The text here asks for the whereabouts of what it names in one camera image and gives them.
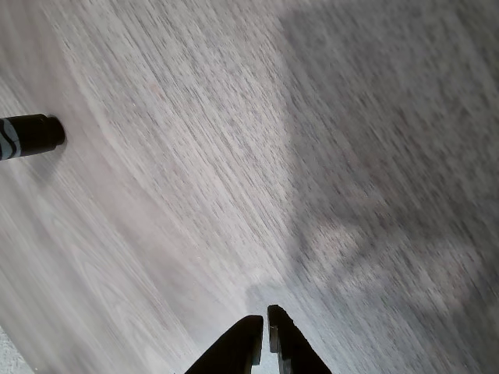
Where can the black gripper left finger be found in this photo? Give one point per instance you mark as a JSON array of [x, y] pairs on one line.
[[238, 346]]

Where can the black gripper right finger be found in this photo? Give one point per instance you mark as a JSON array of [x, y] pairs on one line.
[[290, 346]]

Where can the blue capped black marker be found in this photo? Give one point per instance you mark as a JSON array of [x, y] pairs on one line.
[[35, 134]]

